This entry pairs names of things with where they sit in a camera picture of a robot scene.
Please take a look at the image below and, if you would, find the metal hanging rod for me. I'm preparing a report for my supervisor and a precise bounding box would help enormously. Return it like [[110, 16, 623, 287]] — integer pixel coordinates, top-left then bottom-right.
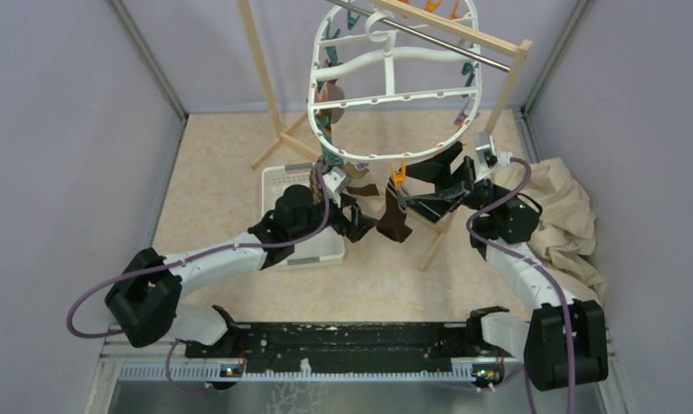
[[327, 0, 510, 72]]

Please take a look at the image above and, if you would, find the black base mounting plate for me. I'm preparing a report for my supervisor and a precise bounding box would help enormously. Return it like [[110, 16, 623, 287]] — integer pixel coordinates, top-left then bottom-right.
[[185, 322, 512, 391]]

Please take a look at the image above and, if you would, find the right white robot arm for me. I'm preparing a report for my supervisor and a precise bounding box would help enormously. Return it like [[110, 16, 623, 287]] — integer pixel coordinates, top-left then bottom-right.
[[386, 141, 609, 391]]

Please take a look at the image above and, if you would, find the beige crumpled cloth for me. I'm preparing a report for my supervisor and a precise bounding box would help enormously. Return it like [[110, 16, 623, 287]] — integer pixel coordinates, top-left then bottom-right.
[[521, 158, 606, 304]]

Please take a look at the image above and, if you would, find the wrist white camera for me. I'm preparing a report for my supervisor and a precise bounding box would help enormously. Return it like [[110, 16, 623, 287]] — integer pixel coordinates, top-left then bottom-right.
[[474, 131, 513, 182], [322, 167, 348, 202]]

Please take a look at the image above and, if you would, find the grey sock on hanger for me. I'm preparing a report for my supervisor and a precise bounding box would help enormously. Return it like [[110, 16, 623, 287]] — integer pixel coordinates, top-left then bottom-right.
[[322, 82, 347, 127]]

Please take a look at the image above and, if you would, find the beige brown sock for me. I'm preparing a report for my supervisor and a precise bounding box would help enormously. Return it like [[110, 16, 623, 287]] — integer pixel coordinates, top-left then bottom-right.
[[343, 162, 380, 197]]

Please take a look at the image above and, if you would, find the brown checkered sock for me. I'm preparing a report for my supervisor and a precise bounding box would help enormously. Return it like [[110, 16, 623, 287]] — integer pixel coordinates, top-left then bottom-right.
[[309, 163, 324, 204]]

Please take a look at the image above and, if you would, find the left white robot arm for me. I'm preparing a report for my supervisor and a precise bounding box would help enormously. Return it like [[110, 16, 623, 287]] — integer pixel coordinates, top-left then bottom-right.
[[104, 185, 378, 357]]

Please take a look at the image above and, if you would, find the dark brown sock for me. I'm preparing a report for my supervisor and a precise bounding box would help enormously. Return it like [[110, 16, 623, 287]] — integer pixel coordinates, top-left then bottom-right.
[[376, 179, 413, 243]]

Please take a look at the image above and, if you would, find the white round clip hanger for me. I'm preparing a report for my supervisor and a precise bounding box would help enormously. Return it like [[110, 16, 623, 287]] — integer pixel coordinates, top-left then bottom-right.
[[309, 1, 484, 165]]

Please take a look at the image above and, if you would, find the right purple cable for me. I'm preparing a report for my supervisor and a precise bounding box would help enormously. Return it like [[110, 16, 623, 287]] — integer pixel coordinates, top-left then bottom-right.
[[466, 157, 579, 414]]

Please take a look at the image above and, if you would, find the purple cable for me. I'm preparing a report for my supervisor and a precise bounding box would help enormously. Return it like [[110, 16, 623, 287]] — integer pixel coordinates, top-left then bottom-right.
[[466, 157, 579, 414], [65, 166, 332, 397]]

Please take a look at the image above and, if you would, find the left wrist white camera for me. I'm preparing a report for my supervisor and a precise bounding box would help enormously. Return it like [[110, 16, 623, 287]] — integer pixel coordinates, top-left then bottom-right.
[[322, 167, 348, 202]]

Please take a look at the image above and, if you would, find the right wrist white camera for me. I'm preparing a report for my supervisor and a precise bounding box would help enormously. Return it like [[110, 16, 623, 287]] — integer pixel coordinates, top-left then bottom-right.
[[474, 131, 513, 182]]

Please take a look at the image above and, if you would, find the white slotted cable duct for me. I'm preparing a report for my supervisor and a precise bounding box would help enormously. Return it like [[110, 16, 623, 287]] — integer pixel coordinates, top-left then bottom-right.
[[118, 359, 476, 382]]

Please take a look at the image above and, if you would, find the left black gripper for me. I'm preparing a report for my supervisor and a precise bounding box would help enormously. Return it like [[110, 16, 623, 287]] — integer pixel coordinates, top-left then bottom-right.
[[291, 191, 378, 242]]

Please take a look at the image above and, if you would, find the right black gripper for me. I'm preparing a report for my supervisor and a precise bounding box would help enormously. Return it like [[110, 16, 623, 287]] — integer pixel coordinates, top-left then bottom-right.
[[398, 142, 516, 223]]

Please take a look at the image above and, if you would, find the wooden drying rack frame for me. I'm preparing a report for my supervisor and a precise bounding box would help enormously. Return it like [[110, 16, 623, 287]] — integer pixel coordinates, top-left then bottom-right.
[[234, 0, 534, 273]]

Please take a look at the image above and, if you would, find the white plastic basket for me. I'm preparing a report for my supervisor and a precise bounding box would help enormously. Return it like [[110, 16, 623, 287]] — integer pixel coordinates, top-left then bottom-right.
[[259, 162, 347, 270]]

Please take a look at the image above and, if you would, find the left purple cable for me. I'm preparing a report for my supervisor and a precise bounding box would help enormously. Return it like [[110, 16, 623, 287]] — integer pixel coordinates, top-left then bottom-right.
[[65, 166, 332, 397]]

